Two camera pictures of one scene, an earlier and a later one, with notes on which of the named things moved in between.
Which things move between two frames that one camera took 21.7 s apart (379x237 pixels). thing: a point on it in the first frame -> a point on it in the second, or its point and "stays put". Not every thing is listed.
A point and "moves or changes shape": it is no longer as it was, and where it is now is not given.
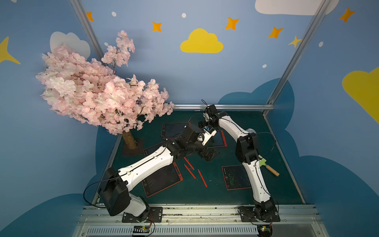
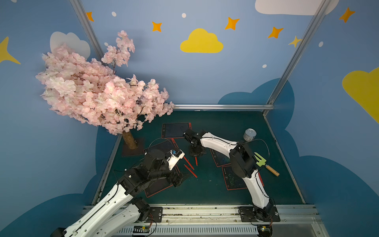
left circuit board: (141, 229) stays put
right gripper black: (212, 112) -> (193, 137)
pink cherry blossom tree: (93, 91) stays put
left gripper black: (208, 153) -> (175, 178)
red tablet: (218, 140) moves or changes shape
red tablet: (236, 177) stays put
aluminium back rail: (246, 107) stays put
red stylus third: (189, 163) stays put
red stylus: (190, 172) stays put
